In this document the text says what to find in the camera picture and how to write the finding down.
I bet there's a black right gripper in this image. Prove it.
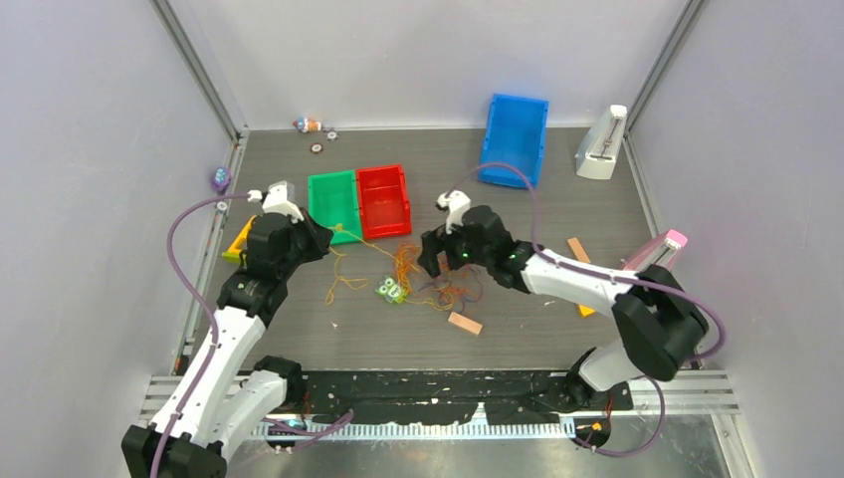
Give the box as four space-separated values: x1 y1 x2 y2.
418 219 493 278

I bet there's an orange cable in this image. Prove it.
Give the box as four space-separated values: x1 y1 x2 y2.
392 242 486 312

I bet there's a yellow cable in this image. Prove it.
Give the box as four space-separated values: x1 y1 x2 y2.
322 224 463 313

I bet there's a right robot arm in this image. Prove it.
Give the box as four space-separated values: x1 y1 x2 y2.
417 205 709 409

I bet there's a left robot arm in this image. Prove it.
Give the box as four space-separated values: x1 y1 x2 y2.
121 213 332 477

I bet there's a wooden block near right arm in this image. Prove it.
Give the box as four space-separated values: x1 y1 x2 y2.
567 237 590 264

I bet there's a yellow triangle toy left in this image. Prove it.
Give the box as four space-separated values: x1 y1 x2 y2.
221 215 256 264

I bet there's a yellow triangle toy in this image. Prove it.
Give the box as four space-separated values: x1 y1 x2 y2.
221 215 256 264
577 305 595 318

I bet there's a red plastic bin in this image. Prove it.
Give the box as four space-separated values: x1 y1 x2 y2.
355 164 412 240

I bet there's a green frog toy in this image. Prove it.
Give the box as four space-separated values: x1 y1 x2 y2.
375 276 408 305

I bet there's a green plastic bin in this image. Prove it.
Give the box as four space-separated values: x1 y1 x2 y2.
308 170 363 246

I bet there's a wooden block front centre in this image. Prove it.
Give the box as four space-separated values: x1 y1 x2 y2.
448 312 483 336

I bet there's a purple round toy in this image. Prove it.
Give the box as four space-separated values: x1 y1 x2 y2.
211 166 231 194

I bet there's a small clown figurine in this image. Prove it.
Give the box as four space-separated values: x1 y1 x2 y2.
292 117 322 133

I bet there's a blue plastic bin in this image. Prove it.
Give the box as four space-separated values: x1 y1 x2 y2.
480 94 549 188

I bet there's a yellow triangle toy right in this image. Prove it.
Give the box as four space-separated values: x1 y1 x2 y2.
577 305 595 318

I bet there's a white metronome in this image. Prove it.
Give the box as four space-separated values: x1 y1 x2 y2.
575 105 628 180

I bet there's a pink metronome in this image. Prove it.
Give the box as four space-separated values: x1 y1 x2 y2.
622 229 688 272

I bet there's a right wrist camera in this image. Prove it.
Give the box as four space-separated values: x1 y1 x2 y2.
436 189 472 234

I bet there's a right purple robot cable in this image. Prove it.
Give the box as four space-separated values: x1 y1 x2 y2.
455 161 728 459

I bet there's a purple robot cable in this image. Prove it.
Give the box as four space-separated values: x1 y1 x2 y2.
455 161 728 459
148 192 357 478

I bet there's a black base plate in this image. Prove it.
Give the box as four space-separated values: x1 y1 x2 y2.
274 369 633 425

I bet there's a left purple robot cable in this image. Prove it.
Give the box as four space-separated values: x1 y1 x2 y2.
148 192 357 478

